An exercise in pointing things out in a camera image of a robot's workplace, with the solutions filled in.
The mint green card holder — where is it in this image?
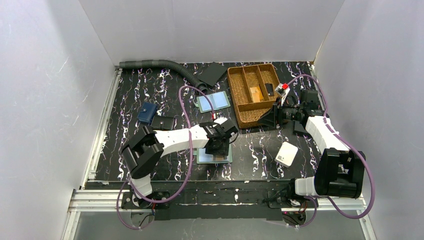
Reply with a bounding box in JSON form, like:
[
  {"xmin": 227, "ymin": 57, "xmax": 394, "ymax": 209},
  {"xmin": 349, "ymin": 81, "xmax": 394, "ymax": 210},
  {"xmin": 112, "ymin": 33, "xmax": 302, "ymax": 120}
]
[{"xmin": 194, "ymin": 146, "xmax": 233, "ymax": 164}]

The black credit card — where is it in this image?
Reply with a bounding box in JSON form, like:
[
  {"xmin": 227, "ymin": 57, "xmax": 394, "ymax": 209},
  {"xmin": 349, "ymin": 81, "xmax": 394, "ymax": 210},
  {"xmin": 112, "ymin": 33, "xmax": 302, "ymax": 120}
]
[{"xmin": 264, "ymin": 83, "xmax": 274, "ymax": 97}]

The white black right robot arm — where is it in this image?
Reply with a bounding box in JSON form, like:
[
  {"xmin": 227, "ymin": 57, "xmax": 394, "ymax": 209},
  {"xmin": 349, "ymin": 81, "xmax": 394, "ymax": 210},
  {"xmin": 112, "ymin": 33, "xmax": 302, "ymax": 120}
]
[{"xmin": 258, "ymin": 90, "xmax": 365, "ymax": 199}]

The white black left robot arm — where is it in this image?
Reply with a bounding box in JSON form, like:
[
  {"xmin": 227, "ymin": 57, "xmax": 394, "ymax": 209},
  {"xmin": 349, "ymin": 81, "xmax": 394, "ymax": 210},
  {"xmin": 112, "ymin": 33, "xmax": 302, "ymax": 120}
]
[{"xmin": 120, "ymin": 117, "xmax": 239, "ymax": 204}]

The orange card in tray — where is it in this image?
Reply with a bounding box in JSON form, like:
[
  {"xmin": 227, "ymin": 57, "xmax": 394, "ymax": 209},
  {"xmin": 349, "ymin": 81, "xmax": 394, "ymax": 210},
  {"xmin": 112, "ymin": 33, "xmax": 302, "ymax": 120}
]
[{"xmin": 249, "ymin": 86, "xmax": 264, "ymax": 103}]

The open mint card holder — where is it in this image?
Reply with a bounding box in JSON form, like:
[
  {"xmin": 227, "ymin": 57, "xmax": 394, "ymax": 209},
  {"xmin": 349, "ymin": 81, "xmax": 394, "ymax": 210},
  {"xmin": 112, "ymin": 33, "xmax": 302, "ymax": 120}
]
[{"xmin": 194, "ymin": 91, "xmax": 231, "ymax": 113}]

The black flat wallet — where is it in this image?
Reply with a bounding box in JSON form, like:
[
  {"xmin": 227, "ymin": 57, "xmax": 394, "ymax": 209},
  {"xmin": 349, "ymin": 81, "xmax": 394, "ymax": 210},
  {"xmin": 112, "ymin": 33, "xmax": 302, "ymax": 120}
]
[{"xmin": 292, "ymin": 121, "xmax": 311, "ymax": 137}]

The white rectangular box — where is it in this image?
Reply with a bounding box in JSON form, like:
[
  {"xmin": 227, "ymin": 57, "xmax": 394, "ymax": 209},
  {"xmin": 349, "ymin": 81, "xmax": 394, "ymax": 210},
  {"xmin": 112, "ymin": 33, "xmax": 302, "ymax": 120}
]
[{"xmin": 274, "ymin": 141, "xmax": 298, "ymax": 168}]

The wicker divided tray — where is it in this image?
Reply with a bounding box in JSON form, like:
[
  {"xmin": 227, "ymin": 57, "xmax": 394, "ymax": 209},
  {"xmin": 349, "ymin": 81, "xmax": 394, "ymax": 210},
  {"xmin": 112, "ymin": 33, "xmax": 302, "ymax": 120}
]
[{"xmin": 227, "ymin": 63, "xmax": 280, "ymax": 129}]

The black snap wallet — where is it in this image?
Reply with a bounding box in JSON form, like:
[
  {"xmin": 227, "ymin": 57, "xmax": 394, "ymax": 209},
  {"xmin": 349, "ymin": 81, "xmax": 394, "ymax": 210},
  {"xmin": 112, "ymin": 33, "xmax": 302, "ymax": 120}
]
[{"xmin": 150, "ymin": 115, "xmax": 175, "ymax": 131}]

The black flat pad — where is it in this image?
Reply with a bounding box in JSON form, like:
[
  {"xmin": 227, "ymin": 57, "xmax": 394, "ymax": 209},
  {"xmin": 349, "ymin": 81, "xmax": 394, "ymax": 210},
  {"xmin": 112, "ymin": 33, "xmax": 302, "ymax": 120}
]
[{"xmin": 198, "ymin": 62, "xmax": 228, "ymax": 88}]

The navy blue wallet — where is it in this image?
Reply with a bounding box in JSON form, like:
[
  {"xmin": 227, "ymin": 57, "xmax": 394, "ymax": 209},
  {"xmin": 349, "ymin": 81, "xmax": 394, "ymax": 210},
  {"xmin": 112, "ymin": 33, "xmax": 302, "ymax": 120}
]
[{"xmin": 137, "ymin": 102, "xmax": 158, "ymax": 125}]

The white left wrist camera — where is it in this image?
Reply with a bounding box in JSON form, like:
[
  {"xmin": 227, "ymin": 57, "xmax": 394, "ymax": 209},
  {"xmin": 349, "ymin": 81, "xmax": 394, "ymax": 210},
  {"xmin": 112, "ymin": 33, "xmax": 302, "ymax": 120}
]
[{"xmin": 212, "ymin": 116, "xmax": 228, "ymax": 126}]

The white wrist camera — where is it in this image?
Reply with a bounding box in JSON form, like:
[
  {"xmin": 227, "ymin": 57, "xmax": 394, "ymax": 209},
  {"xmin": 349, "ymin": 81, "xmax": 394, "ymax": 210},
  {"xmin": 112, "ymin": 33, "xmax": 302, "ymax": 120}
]
[
  {"xmin": 212, "ymin": 116, "xmax": 228, "ymax": 126},
  {"xmin": 274, "ymin": 83, "xmax": 291, "ymax": 106}
]

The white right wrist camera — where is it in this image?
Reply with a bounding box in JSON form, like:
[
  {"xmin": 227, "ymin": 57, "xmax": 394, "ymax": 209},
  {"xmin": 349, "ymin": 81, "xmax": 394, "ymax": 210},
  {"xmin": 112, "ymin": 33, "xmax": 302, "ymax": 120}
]
[{"xmin": 274, "ymin": 83, "xmax": 291, "ymax": 106}]

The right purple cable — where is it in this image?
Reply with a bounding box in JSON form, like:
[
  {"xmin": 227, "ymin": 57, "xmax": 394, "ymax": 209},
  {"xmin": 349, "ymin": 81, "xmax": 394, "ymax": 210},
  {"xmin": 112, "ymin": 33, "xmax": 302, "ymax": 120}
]
[{"xmin": 286, "ymin": 74, "xmax": 377, "ymax": 229}]

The purple cable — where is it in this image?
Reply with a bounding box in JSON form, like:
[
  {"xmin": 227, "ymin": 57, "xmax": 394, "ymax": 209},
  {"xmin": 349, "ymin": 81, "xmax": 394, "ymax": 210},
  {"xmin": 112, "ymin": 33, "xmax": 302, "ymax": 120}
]
[
  {"xmin": 286, "ymin": 74, "xmax": 377, "ymax": 229},
  {"xmin": 115, "ymin": 85, "xmax": 216, "ymax": 231}
]

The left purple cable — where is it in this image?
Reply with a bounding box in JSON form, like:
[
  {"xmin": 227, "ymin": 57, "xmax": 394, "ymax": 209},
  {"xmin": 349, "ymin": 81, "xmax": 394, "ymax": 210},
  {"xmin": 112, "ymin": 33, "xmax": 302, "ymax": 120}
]
[{"xmin": 115, "ymin": 85, "xmax": 216, "ymax": 231}]

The grey corrugated hose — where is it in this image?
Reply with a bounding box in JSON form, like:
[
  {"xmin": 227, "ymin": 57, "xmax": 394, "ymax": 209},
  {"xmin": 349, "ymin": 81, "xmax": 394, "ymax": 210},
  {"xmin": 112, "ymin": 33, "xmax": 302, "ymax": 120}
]
[{"xmin": 119, "ymin": 59, "xmax": 210, "ymax": 97}]

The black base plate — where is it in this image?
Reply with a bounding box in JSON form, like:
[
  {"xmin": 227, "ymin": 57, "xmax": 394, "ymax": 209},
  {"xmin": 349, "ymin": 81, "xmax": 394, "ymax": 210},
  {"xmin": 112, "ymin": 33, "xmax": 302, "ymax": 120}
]
[{"xmin": 119, "ymin": 180, "xmax": 318, "ymax": 223}]

